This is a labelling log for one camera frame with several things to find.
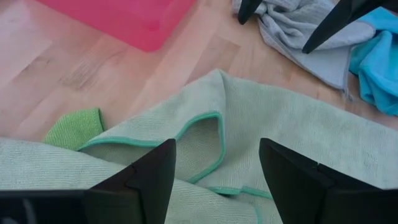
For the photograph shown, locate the blue microfiber towel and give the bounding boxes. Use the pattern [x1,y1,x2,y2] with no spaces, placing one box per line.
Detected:
[348,6,398,116]

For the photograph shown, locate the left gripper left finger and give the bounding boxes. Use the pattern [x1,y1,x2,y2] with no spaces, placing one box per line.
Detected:
[83,138,177,224]

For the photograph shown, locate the grey microfiber towel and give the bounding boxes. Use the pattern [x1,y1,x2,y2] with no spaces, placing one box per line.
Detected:
[231,0,377,94]

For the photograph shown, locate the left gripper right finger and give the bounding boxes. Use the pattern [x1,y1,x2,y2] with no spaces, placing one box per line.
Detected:
[259,138,398,224]

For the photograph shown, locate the red plastic bin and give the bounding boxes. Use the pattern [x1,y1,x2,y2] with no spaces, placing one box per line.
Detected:
[35,0,198,53]

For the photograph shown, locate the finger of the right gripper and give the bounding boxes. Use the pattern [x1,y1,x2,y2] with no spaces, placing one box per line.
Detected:
[238,0,264,26]
[302,0,398,54]

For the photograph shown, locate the bright green microfiber towel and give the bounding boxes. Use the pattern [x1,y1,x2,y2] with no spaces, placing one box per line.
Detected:
[42,108,106,152]

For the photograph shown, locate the pale green microfiber towel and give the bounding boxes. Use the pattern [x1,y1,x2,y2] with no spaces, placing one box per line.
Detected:
[77,68,398,224]
[0,136,280,224]

